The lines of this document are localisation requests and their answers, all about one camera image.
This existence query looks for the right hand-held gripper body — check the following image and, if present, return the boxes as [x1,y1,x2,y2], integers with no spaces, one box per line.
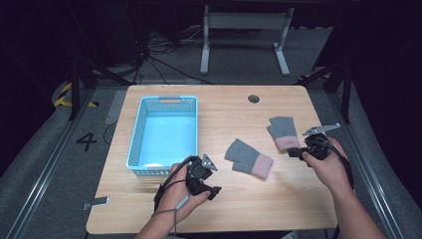
[302,122,342,160]

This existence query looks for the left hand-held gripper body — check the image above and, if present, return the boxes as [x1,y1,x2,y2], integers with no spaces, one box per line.
[185,152,219,196]

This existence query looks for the blue plastic basket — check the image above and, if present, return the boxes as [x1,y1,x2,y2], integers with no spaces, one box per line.
[125,95,199,176]

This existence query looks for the white metal desk frame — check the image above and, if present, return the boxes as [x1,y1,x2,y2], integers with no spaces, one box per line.
[199,4,296,77]

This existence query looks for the grey tape strip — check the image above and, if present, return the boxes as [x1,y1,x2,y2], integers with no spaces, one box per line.
[105,90,128,125]

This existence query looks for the grey cord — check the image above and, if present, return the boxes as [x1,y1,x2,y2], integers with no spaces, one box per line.
[150,194,192,237]

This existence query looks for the thin black floor cable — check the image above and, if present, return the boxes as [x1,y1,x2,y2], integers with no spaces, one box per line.
[102,120,119,146]

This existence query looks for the person's left hand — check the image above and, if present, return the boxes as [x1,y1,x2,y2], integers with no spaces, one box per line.
[154,161,212,222]

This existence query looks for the black floor cables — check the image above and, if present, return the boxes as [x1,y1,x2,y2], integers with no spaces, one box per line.
[131,26,214,86]

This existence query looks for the grey tape piece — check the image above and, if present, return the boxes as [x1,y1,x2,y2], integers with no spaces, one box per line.
[81,195,110,212]

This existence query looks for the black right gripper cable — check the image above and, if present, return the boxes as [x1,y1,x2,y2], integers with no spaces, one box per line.
[317,136,355,191]

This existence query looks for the grey glove with pink cuff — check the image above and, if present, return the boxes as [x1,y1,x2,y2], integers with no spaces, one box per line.
[224,137,275,180]
[266,116,302,152]

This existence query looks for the black metal stand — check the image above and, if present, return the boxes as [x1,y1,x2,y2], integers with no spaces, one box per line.
[68,56,133,121]
[298,59,353,124]

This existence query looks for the person's right hand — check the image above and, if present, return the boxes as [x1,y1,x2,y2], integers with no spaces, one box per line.
[302,136,353,197]

